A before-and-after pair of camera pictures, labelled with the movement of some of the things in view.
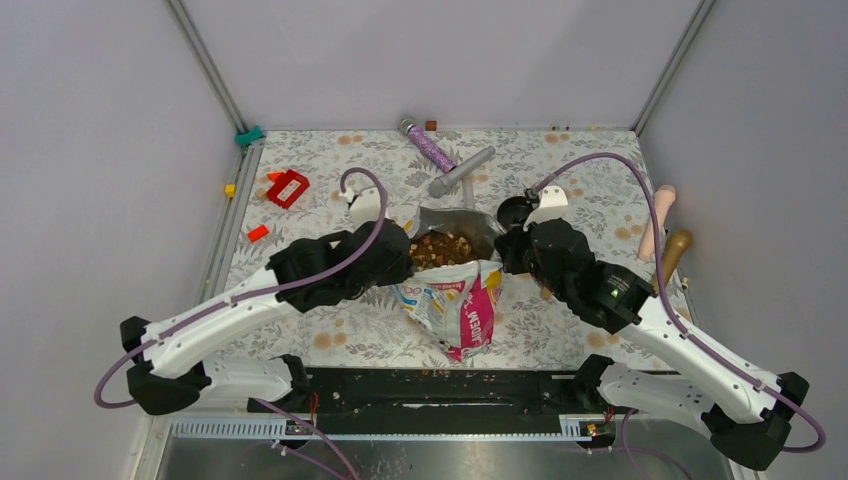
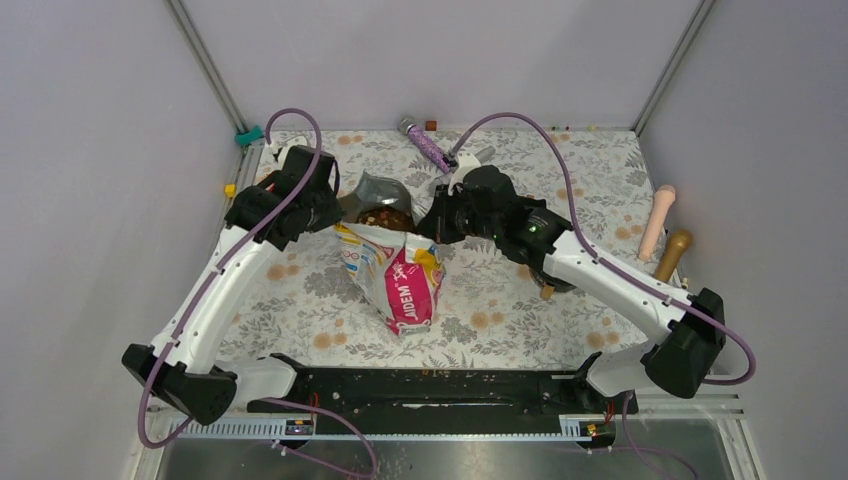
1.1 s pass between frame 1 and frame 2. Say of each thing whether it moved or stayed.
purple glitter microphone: stayed
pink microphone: stayed
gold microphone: stayed
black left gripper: moved
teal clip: stayed
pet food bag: moved
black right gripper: moved
